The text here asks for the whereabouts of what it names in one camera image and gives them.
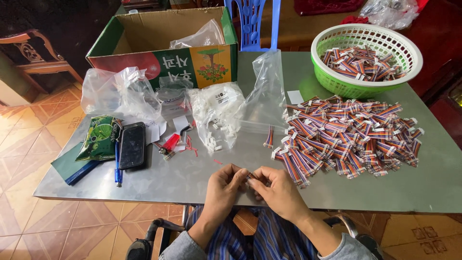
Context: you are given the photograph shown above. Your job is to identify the blue pen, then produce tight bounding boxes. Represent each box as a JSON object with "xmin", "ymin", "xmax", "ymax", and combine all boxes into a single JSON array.
[{"xmin": 114, "ymin": 141, "xmax": 123, "ymax": 188}]

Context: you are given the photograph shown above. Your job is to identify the crumpled clear plastic bag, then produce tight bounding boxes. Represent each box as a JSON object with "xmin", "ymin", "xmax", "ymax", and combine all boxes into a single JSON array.
[{"xmin": 80, "ymin": 66, "xmax": 163, "ymax": 121}]

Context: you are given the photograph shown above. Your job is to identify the green cardboard box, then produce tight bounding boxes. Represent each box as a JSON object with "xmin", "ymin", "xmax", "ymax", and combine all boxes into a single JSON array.
[{"xmin": 85, "ymin": 6, "xmax": 239, "ymax": 91}]

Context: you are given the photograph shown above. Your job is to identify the heap of multicoloured ribbon cables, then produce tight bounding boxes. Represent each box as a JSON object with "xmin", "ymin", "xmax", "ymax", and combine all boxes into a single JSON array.
[{"xmin": 271, "ymin": 95, "xmax": 425, "ymax": 189}]

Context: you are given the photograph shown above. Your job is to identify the red lighter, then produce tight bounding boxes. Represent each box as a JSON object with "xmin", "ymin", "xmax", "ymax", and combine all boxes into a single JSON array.
[{"xmin": 159, "ymin": 124, "xmax": 193, "ymax": 161}]

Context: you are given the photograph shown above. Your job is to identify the clear plastic bag in box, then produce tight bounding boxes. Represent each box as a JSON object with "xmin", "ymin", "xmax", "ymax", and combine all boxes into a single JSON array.
[{"xmin": 170, "ymin": 19, "xmax": 226, "ymax": 50}]

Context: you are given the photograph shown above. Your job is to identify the person's striped trousers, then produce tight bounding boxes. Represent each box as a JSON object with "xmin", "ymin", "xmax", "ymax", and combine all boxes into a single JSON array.
[{"xmin": 185, "ymin": 206, "xmax": 322, "ymax": 260}]

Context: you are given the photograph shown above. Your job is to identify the carved wooden chair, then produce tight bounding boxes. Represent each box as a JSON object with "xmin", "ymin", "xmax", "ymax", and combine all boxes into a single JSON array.
[{"xmin": 0, "ymin": 29, "xmax": 84, "ymax": 95}]

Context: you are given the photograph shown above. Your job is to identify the green and white plastic basket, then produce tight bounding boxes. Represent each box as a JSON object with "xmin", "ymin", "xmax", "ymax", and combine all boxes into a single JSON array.
[{"xmin": 311, "ymin": 23, "xmax": 424, "ymax": 100}]

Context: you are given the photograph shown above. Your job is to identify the dark green notebook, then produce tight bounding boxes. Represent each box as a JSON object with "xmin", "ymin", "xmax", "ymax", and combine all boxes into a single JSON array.
[{"xmin": 51, "ymin": 142, "xmax": 102, "ymax": 186}]

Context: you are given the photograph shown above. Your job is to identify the green tea packet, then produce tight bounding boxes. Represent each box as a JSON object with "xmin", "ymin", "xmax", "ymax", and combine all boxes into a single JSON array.
[{"xmin": 75, "ymin": 115, "xmax": 124, "ymax": 162}]

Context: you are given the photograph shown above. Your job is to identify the person's left hand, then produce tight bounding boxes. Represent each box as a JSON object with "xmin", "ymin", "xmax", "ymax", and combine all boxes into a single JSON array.
[{"xmin": 204, "ymin": 163, "xmax": 250, "ymax": 221}]

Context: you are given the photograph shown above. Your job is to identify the white paper slip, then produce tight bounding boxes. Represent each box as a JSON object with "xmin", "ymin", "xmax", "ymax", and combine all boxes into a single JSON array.
[{"xmin": 287, "ymin": 90, "xmax": 305, "ymax": 105}]

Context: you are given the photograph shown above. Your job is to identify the person's right hand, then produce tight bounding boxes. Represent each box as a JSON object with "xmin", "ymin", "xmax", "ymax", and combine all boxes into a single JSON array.
[{"xmin": 247, "ymin": 166, "xmax": 311, "ymax": 224}]

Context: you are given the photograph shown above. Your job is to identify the dark red cloth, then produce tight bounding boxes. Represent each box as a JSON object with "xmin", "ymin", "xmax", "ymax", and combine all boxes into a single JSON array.
[{"xmin": 293, "ymin": 0, "xmax": 364, "ymax": 16}]

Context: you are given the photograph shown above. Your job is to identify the clear plastic bag with parts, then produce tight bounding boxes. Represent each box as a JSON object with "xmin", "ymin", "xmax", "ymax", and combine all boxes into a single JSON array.
[{"xmin": 360, "ymin": 0, "xmax": 421, "ymax": 30}]

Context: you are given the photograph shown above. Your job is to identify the clear bag of white connectors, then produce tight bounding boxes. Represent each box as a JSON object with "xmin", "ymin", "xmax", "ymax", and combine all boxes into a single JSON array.
[{"xmin": 188, "ymin": 82, "xmax": 248, "ymax": 152}]

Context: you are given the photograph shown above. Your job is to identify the blue plastic chair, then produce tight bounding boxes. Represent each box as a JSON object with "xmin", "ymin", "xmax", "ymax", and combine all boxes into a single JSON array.
[{"xmin": 224, "ymin": 0, "xmax": 282, "ymax": 52}]

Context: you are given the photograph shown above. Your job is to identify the single multicoloured ribbon cable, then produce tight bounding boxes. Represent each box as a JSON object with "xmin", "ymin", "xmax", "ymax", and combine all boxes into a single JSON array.
[{"xmin": 263, "ymin": 125, "xmax": 275, "ymax": 149}]

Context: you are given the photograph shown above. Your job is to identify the black smartphone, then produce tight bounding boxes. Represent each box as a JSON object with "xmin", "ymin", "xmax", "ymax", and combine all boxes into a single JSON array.
[{"xmin": 118, "ymin": 122, "xmax": 147, "ymax": 170}]

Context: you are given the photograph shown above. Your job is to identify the empty clear plastic bag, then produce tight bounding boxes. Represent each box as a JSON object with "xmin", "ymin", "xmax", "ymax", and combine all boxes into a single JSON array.
[{"xmin": 236, "ymin": 49, "xmax": 289, "ymax": 134}]

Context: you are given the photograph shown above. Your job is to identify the small clear zip bag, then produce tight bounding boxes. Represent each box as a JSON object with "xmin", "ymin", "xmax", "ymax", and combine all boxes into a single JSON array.
[{"xmin": 156, "ymin": 76, "xmax": 194, "ymax": 116}]

